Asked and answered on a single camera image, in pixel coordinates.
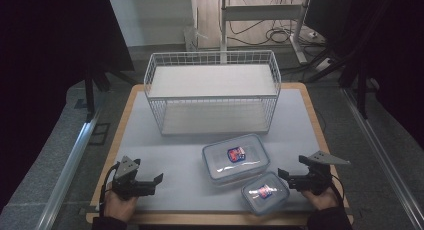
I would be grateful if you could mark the small clear food container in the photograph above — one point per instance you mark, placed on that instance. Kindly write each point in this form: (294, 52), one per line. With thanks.
(265, 192)

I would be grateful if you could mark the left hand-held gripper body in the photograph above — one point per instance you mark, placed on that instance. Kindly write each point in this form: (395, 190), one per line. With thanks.
(128, 186)

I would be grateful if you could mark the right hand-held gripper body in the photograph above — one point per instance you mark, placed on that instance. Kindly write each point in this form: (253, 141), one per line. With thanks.
(313, 181)

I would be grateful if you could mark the black floor plate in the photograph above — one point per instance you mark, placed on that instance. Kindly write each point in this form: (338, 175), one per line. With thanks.
(99, 134)

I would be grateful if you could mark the white power strip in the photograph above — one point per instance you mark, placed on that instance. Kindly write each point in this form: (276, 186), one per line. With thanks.
(322, 65)

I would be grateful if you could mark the aluminium rail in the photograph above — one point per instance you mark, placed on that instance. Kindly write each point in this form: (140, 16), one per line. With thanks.
(68, 170)
(383, 156)

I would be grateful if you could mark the large clear food container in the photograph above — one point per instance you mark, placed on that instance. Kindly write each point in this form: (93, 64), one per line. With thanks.
(236, 158)

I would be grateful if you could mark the white metal stand frame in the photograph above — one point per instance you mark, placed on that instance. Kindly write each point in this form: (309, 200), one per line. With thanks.
(260, 12)

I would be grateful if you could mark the black curtain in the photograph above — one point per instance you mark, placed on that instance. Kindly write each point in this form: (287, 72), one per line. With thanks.
(43, 56)
(393, 50)

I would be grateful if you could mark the grey table mat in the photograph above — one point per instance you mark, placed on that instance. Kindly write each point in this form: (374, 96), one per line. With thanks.
(180, 163)

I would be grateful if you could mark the person's right hand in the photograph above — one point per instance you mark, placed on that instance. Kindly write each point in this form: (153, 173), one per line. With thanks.
(321, 200)

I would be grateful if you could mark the person's left hand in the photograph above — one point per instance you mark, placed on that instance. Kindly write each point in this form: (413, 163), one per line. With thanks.
(120, 206)

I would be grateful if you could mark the black metal stand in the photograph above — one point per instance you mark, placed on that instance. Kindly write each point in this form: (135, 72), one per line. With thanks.
(89, 96)

